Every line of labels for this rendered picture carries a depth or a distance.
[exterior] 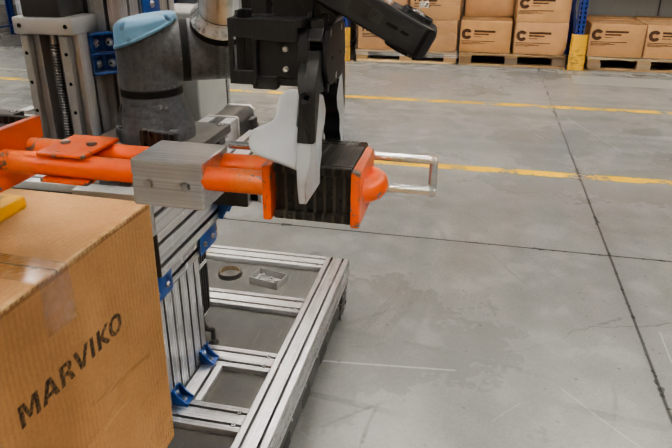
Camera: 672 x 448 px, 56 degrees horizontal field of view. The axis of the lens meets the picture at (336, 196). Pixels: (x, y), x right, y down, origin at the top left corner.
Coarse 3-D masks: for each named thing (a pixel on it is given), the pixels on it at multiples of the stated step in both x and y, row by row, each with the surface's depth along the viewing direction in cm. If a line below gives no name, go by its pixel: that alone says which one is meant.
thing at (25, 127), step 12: (0, 120) 66; (12, 120) 66; (24, 120) 63; (36, 120) 64; (0, 132) 60; (12, 132) 61; (24, 132) 63; (36, 132) 65; (0, 144) 60; (12, 144) 61; (24, 144) 63; (0, 180) 60; (12, 180) 62; (24, 180) 64; (0, 192) 60
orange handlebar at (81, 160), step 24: (48, 144) 63; (72, 144) 60; (96, 144) 60; (120, 144) 62; (0, 168) 60; (24, 168) 59; (48, 168) 58; (72, 168) 58; (96, 168) 57; (120, 168) 57; (216, 168) 56; (240, 168) 59; (240, 192) 55; (384, 192) 54
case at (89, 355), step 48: (48, 192) 88; (0, 240) 73; (48, 240) 73; (96, 240) 74; (144, 240) 84; (0, 288) 63; (48, 288) 66; (96, 288) 74; (144, 288) 85; (0, 336) 59; (48, 336) 66; (96, 336) 75; (144, 336) 87; (0, 384) 60; (48, 384) 67; (96, 384) 76; (144, 384) 88; (0, 432) 61; (48, 432) 68; (96, 432) 77; (144, 432) 89
